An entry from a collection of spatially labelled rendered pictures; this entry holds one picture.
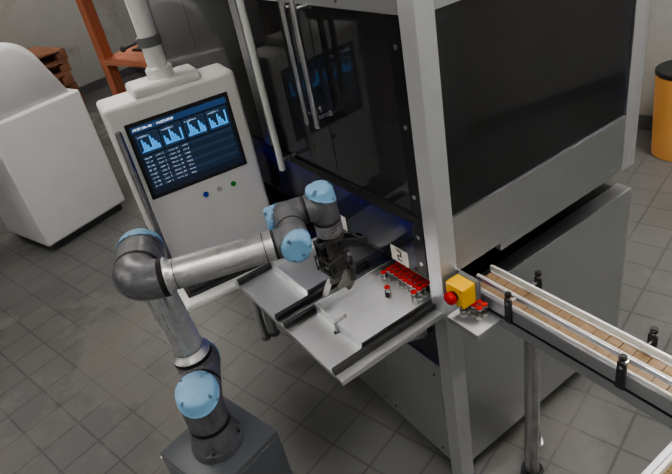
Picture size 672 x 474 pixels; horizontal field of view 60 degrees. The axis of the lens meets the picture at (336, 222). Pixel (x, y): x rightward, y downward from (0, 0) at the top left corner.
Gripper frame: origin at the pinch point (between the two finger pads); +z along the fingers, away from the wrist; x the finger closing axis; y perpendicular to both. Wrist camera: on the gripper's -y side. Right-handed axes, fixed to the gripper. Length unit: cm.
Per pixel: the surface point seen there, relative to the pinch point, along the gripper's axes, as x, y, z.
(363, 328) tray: -1.7, -2.0, 20.9
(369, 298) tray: -10.7, -13.4, 21.4
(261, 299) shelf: -42.1, 10.3, 20.9
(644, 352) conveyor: 68, -39, 17
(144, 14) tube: -95, -8, -71
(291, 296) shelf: -34.4, 2.5, 21.2
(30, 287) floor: -302, 64, 109
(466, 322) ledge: 21.7, -23.9, 21.9
